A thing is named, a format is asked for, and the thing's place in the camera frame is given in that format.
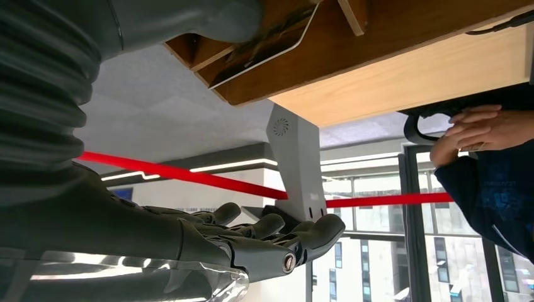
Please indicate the grey kiosk stand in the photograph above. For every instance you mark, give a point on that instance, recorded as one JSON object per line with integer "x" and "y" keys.
{"x": 298, "y": 166}

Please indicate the black office chair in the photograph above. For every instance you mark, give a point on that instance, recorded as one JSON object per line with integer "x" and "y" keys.
{"x": 409, "y": 129}

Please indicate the black framed glass window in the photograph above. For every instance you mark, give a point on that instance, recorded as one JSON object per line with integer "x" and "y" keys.
{"x": 415, "y": 250}

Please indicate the brown divided wooden tray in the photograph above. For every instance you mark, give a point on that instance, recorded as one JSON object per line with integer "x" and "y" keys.
{"x": 375, "y": 37}

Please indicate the person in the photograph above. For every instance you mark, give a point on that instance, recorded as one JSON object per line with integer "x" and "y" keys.
{"x": 500, "y": 196}

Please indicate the clear plastic film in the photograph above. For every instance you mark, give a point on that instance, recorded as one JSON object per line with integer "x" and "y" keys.
{"x": 125, "y": 266}

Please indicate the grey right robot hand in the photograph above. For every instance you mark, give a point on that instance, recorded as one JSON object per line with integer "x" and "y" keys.
{"x": 104, "y": 225}

